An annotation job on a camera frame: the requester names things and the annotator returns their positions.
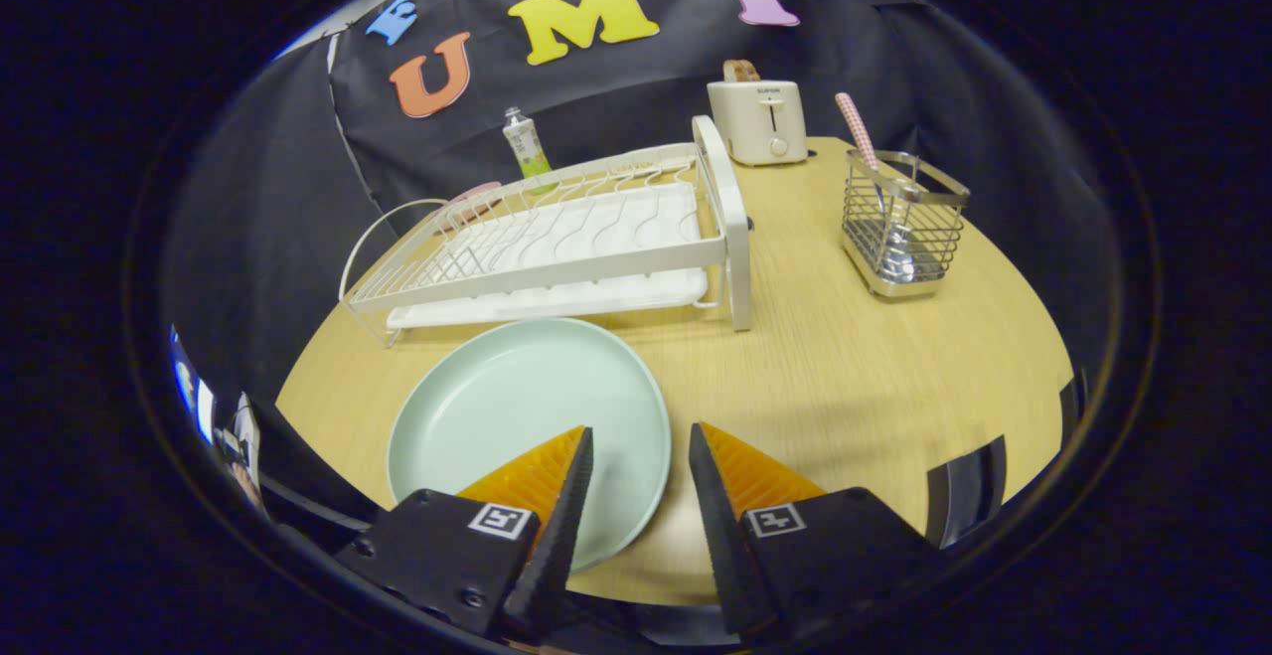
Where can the pink divided dish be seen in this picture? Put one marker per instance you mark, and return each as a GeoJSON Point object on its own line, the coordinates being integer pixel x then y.
{"type": "Point", "coordinates": [482, 190]}

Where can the black backdrop cloth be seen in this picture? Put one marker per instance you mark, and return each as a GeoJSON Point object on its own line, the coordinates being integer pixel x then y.
{"type": "Point", "coordinates": [636, 88]}

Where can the brown bread slice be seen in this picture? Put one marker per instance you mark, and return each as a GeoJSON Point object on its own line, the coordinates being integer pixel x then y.
{"type": "Point", "coordinates": [740, 71]}

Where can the green dish soap bottle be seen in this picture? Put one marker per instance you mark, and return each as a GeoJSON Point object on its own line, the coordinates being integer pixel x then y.
{"type": "Point", "coordinates": [524, 143]}

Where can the light green plate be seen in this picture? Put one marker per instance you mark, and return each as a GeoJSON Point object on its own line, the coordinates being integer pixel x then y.
{"type": "Point", "coordinates": [517, 407]}

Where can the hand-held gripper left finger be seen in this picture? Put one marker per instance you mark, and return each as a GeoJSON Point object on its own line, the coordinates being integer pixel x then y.
{"type": "Point", "coordinates": [566, 536]}

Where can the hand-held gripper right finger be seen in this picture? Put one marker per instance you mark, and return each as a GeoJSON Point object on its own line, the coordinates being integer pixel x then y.
{"type": "Point", "coordinates": [720, 546]}

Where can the white toaster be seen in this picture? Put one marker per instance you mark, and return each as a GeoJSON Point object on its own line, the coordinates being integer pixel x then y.
{"type": "Point", "coordinates": [760, 123]}

